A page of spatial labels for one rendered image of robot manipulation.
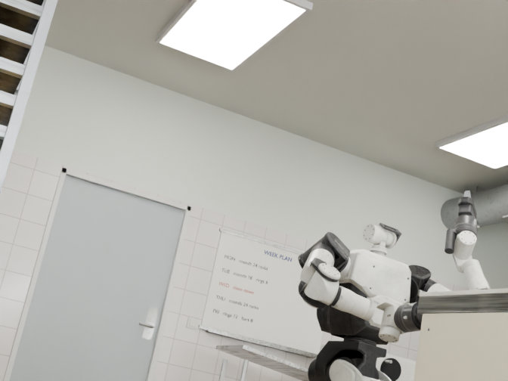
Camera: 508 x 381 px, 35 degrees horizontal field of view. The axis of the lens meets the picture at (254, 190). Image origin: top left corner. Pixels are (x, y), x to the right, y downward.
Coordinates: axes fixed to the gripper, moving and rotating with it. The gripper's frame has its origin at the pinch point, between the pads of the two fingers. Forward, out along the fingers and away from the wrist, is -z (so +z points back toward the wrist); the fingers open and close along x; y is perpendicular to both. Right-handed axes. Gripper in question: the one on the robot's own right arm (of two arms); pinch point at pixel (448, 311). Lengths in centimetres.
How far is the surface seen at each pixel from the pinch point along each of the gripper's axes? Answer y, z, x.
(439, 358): 23.9, -13.6, 13.3
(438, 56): -225, 153, -178
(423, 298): 17.0, -5.7, -3.7
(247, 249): -223, 378, -91
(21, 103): 115, 35, -65
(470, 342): 23.8, -24.3, 10.0
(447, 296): 17.9, -14.7, -2.9
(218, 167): -203, 379, -163
